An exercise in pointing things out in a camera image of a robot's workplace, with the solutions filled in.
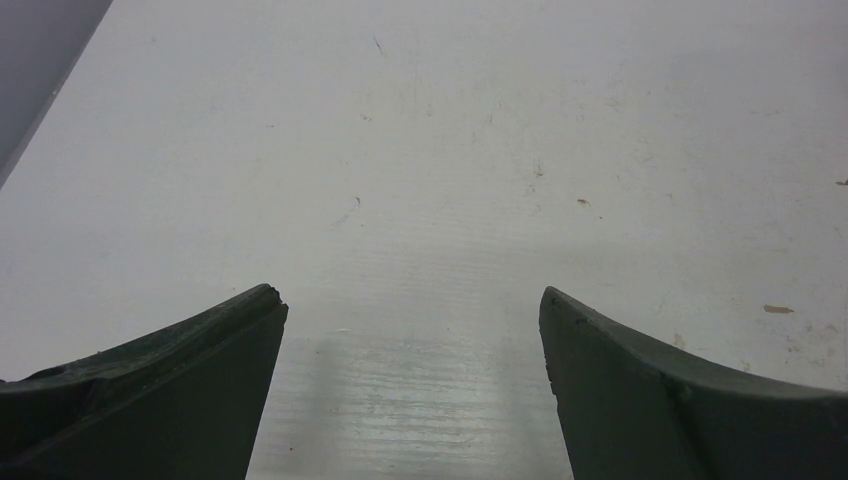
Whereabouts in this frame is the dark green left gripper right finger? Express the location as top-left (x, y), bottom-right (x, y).
top-left (539, 287), bottom-right (847, 479)

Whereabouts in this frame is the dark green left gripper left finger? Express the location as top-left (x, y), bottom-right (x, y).
top-left (1, 284), bottom-right (288, 479)

